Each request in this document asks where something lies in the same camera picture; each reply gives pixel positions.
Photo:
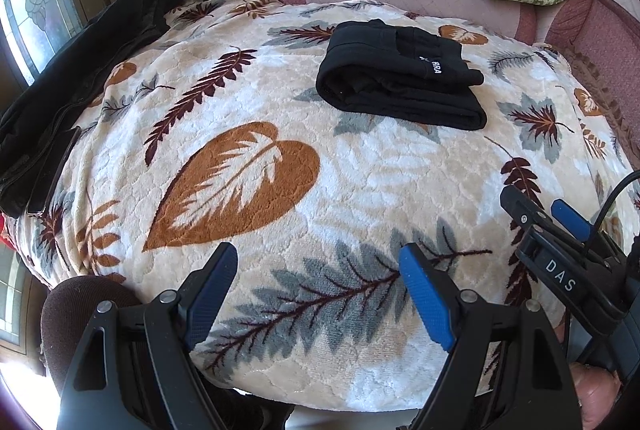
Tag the person's right hand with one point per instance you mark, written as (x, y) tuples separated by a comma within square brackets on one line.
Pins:
[(595, 395)]

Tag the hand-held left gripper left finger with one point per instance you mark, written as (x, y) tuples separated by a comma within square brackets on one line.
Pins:
[(210, 295)]

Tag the black pants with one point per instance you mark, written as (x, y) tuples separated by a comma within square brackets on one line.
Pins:
[(390, 85)]

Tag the stained glass window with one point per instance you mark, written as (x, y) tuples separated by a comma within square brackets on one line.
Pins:
[(40, 5)]

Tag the red cloth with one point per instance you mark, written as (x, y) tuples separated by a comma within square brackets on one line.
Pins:
[(6, 235)]

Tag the leaf print fleece blanket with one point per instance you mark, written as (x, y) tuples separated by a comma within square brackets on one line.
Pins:
[(250, 210)]

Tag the black jacket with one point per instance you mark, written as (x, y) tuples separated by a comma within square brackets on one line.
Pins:
[(75, 75)]

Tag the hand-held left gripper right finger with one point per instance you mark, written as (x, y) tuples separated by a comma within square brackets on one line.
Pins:
[(425, 300)]

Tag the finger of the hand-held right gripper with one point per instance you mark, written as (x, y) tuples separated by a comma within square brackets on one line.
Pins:
[(522, 210), (572, 221)]

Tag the black smartphone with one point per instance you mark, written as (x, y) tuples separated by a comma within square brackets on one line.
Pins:
[(50, 180)]

